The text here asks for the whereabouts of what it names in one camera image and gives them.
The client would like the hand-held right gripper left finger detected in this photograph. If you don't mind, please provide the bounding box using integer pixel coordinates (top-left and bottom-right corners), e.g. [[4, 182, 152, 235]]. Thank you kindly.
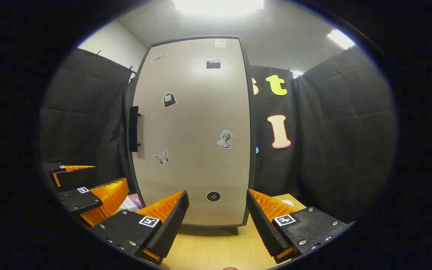
[[88, 189, 190, 266]]

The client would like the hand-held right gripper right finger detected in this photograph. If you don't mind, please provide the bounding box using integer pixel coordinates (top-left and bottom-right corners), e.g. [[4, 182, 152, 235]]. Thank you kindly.
[[246, 189, 356, 264]]

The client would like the black door handle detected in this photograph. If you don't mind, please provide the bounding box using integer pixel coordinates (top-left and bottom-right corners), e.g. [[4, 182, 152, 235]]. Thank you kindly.
[[129, 106, 142, 153]]

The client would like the light grey cabinet door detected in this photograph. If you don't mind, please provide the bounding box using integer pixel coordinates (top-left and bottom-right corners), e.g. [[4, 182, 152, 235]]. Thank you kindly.
[[132, 37, 252, 227]]

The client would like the pink book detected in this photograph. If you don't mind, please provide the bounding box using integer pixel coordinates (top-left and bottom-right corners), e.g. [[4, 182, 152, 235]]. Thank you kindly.
[[127, 193, 144, 210]]

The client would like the black backdrop cloth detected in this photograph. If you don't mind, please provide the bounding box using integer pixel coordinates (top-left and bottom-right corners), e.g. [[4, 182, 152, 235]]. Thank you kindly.
[[38, 47, 398, 225]]

